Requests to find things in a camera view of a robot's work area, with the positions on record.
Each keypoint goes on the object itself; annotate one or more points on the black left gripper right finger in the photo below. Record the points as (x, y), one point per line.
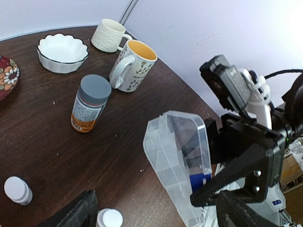
(232, 212)

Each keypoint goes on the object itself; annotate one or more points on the grey lid supplement bottle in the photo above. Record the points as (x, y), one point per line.
(90, 101)

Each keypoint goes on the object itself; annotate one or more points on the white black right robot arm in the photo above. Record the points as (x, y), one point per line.
(288, 117)

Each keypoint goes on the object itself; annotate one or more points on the white scalloped bowl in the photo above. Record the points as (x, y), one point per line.
(62, 54)

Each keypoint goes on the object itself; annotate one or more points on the cream ribbed ceramic mug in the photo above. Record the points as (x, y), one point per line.
(108, 36)

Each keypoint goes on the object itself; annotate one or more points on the floral mug yellow inside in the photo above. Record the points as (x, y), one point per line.
(133, 64)

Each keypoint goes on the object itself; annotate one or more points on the clear plastic pill organizer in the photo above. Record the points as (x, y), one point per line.
(176, 146)

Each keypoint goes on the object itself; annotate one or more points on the red floral plate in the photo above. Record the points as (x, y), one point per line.
(9, 76)

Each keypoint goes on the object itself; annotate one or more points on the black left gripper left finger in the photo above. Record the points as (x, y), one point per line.
(81, 212)

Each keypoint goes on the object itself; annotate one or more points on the small white pill bottle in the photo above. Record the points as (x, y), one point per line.
(18, 190)

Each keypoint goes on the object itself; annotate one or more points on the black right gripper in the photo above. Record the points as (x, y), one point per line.
(248, 150)

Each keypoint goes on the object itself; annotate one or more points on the right aluminium frame post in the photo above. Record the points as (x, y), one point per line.
(127, 11)

